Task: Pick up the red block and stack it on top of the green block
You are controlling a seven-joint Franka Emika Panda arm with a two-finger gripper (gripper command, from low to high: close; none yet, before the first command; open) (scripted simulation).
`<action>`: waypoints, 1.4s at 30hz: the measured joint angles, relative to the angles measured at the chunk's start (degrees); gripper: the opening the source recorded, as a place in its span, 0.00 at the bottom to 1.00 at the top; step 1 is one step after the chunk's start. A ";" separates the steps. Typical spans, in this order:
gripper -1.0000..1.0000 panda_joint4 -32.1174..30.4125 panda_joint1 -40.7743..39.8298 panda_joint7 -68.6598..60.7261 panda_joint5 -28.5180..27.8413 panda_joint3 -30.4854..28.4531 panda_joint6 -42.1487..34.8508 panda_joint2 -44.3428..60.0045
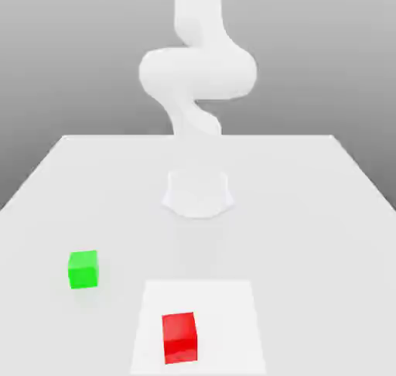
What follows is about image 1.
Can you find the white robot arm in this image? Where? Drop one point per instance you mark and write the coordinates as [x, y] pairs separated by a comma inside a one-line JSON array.
[[198, 72]]

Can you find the small green cube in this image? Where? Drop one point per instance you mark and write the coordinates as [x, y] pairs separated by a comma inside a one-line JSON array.
[[83, 270]]

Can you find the small red cube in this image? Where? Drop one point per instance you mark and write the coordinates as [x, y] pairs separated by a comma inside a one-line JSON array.
[[179, 339]]

